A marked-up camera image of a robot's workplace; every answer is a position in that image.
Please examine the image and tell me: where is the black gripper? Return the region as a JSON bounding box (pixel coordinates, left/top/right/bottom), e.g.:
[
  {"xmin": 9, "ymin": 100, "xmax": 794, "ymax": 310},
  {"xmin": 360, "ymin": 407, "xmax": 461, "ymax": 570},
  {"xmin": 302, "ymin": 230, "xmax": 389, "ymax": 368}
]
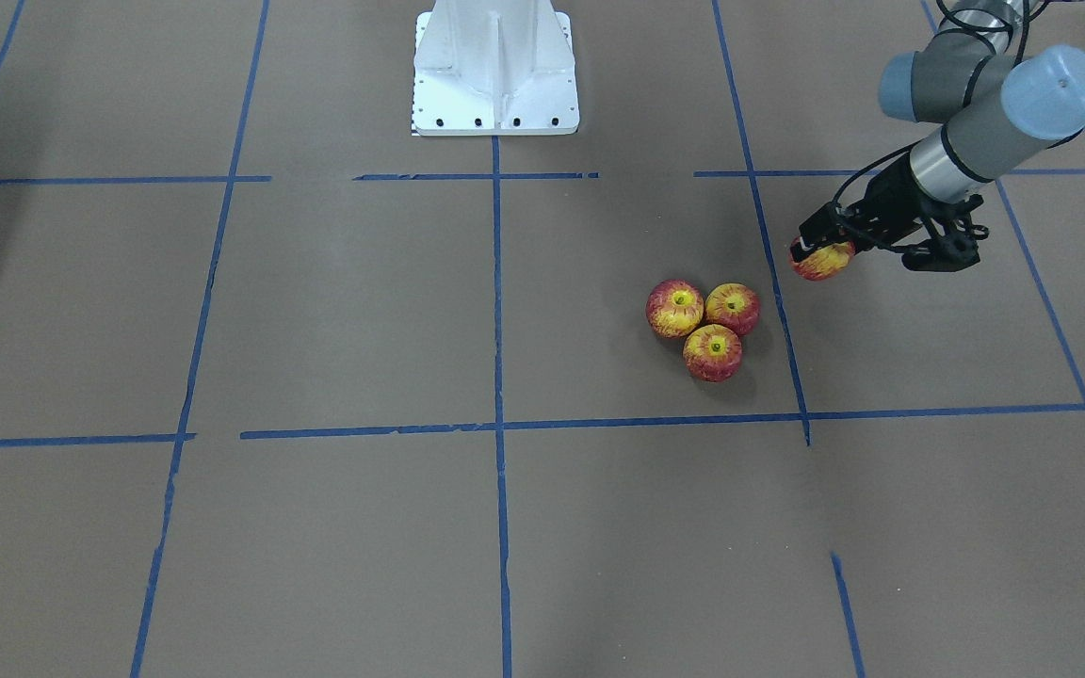
[{"xmin": 797, "ymin": 151, "xmax": 939, "ymax": 256}]

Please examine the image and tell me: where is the lone red yellow apple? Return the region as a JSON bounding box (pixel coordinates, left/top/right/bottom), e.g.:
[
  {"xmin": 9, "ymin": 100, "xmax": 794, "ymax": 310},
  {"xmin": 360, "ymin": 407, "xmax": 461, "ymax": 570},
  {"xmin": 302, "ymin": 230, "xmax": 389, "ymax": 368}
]
[{"xmin": 788, "ymin": 236, "xmax": 855, "ymax": 282}]

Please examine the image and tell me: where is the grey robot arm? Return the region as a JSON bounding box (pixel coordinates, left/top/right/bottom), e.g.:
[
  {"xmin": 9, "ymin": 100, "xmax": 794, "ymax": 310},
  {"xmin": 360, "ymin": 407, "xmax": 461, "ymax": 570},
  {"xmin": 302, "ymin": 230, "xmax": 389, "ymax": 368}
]
[{"xmin": 789, "ymin": 1, "xmax": 1085, "ymax": 273}]

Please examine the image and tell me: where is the far red yellow apple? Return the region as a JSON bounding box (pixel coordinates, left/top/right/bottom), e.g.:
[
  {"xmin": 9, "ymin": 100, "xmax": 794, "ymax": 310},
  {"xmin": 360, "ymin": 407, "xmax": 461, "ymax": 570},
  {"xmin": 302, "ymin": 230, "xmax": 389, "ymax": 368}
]
[{"xmin": 682, "ymin": 325, "xmax": 744, "ymax": 382}]

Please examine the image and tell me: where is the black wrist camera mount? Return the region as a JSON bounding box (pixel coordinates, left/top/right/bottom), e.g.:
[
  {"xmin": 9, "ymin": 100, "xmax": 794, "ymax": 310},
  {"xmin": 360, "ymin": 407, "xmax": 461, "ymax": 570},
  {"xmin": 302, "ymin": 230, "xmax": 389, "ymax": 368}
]
[{"xmin": 899, "ymin": 194, "xmax": 990, "ymax": 273}]

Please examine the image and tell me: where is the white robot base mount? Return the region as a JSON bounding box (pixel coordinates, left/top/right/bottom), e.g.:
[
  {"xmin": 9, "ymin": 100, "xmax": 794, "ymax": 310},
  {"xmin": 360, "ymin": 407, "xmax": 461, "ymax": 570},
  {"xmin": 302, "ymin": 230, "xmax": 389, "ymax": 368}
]
[{"xmin": 411, "ymin": 1, "xmax": 580, "ymax": 137}]

